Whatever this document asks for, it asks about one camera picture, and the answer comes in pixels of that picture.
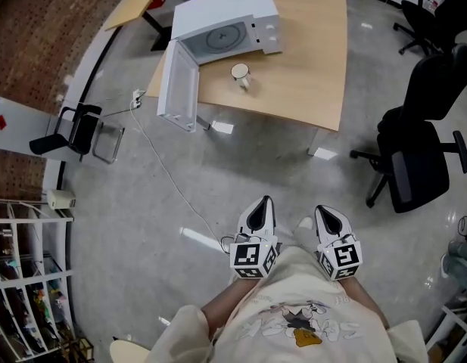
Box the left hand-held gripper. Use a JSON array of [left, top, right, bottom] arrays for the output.
[[229, 195, 282, 281]]

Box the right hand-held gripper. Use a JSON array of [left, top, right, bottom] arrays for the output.
[[314, 204, 363, 281]]

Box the white mug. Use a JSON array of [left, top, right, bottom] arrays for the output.
[[229, 63, 254, 90]]

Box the white microwave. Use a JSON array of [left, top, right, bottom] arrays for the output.
[[156, 0, 284, 134]]

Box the person's left forearm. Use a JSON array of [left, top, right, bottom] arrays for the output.
[[201, 276, 257, 340]]

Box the person's right forearm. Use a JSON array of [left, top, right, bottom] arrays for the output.
[[337, 278, 389, 330]]

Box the person's white shoe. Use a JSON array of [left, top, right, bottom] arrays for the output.
[[295, 216, 315, 234]]

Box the person's cream printed shirt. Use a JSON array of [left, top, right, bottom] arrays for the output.
[[149, 246, 434, 363]]

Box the black office chair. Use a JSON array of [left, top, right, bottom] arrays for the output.
[[349, 43, 467, 215], [393, 0, 467, 57]]

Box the white power strip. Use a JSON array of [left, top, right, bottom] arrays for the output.
[[131, 88, 148, 109]]

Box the round wooden stool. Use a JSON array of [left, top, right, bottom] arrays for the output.
[[109, 338, 153, 363]]

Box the black folding chair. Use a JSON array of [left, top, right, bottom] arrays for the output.
[[28, 103, 104, 163]]

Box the small white box device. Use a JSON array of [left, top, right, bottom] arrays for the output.
[[46, 189, 77, 210]]

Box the white shelf rack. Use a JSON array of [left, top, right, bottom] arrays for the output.
[[0, 197, 76, 363]]

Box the wooden desk with black legs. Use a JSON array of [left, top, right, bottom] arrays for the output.
[[104, 0, 173, 52]]

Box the white board with red diamond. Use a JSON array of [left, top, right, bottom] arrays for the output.
[[0, 95, 73, 163]]

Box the white power cable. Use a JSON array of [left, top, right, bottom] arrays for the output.
[[129, 98, 234, 249]]

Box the chrome wire frame stand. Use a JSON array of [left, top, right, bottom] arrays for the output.
[[92, 121, 126, 165]]

